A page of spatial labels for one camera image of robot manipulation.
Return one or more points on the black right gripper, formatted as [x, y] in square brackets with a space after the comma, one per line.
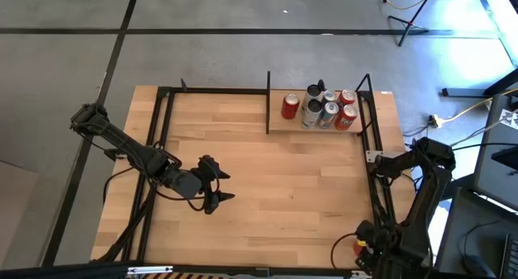
[384, 246]

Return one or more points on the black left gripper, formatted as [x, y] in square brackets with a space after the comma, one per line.
[190, 184]

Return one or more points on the red soda can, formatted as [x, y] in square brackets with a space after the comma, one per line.
[357, 250]
[347, 97]

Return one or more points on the red Coca-Cola can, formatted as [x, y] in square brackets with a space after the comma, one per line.
[289, 108]

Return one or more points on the white slim can black top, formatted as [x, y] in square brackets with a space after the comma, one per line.
[312, 92]
[311, 116]

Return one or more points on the red Fanta can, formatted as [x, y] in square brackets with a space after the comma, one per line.
[346, 118]

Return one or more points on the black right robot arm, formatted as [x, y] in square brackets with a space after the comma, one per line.
[425, 214]

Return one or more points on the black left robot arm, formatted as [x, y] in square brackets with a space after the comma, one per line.
[121, 143]

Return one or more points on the wooden shelf board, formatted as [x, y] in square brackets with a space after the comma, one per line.
[279, 125]

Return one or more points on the black shelf divider panel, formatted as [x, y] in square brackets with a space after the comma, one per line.
[268, 109]

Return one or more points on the silver mounting plate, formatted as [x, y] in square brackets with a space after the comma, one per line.
[372, 156]

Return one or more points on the dark grey desk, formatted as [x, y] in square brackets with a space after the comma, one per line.
[457, 230]

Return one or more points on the black computer mouse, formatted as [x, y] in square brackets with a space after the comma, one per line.
[475, 267]

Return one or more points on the white power strip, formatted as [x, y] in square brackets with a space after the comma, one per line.
[435, 121]

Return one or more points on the black keyboard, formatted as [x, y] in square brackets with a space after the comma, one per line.
[510, 254]

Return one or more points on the black monitor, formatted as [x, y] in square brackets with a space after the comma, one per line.
[508, 157]

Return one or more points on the black desk leg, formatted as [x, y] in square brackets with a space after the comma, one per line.
[465, 92]

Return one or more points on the black white marker tag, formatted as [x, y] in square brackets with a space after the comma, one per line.
[509, 118]

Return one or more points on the brown floor mat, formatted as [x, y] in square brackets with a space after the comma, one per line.
[16, 214]

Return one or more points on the black tripod stand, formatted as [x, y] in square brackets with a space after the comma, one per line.
[408, 24]

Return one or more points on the black aluminium table frame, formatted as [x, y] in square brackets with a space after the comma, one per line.
[218, 91]

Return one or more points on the silver bracket with hazard tape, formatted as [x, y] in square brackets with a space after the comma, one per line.
[149, 269]

